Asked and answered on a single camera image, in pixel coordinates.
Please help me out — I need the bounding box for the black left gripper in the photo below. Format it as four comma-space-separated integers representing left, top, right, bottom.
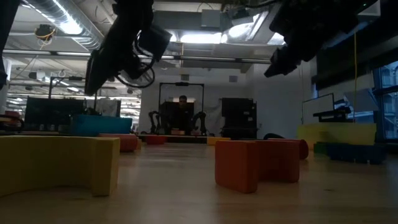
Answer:
84, 0, 155, 96

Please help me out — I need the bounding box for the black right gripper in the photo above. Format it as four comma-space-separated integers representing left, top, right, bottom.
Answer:
264, 0, 343, 78

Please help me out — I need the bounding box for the pink cylinder block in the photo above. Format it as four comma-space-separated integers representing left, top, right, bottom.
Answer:
98, 133, 139, 153

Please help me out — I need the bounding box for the red cylinder block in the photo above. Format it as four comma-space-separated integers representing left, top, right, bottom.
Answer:
267, 138, 310, 161

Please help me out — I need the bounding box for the large red toy brick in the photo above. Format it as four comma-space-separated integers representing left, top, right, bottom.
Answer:
144, 134, 168, 145

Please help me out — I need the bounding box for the green toy brick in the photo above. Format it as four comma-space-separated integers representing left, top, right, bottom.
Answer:
313, 142, 329, 154

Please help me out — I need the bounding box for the yellow arch block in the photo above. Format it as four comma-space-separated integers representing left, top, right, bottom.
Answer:
0, 136, 121, 198

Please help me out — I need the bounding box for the orange toy brick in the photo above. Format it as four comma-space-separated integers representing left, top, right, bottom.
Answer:
206, 136, 231, 146

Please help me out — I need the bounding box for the pink arch block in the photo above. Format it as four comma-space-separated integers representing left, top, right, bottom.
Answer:
215, 139, 301, 194

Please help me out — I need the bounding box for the white sheet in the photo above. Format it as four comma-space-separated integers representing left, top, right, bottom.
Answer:
95, 98, 122, 118

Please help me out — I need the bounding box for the teal plastic bin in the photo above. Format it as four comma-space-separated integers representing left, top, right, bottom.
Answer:
70, 114, 133, 137

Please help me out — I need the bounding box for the white board panel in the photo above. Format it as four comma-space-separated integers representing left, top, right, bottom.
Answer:
301, 93, 335, 125

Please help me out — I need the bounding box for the large black case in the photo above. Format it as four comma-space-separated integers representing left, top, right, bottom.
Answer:
24, 96, 85, 131

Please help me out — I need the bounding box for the tall black cabinet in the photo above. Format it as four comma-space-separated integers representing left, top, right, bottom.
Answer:
221, 97, 257, 139

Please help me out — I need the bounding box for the horizontal ceiling pipe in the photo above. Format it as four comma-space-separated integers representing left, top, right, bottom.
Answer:
0, 49, 274, 65

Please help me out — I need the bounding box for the grey ceiling box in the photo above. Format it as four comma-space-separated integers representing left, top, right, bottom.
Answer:
201, 9, 222, 29

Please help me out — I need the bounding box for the translucent yellow plastic bin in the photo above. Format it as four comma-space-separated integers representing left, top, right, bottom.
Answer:
297, 123, 377, 150

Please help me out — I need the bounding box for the person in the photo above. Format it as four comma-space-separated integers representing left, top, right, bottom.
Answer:
170, 95, 196, 135

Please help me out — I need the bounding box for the window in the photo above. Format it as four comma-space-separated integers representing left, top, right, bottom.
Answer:
373, 60, 398, 141

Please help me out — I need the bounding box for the blue toy brick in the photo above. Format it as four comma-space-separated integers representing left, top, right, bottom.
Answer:
326, 142, 387, 165

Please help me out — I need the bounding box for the black gantry frame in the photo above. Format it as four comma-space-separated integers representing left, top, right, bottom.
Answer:
48, 77, 90, 100

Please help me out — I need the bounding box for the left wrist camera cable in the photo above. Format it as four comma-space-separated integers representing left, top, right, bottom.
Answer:
114, 40, 155, 90

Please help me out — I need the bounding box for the yellow cable reel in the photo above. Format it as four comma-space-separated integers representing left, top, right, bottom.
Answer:
34, 24, 57, 47

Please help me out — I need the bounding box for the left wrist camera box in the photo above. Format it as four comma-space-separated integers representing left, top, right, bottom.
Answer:
138, 24, 172, 62

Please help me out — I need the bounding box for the black shelf bracket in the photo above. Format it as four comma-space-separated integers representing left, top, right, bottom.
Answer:
312, 106, 352, 123

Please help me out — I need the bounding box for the silver ceiling duct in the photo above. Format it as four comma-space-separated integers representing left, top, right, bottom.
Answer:
26, 0, 105, 50

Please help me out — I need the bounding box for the distant black station frame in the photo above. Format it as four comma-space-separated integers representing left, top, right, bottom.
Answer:
158, 82, 205, 134

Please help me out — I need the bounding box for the black aluminium table frame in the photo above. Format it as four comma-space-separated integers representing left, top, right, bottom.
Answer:
0, 129, 299, 146

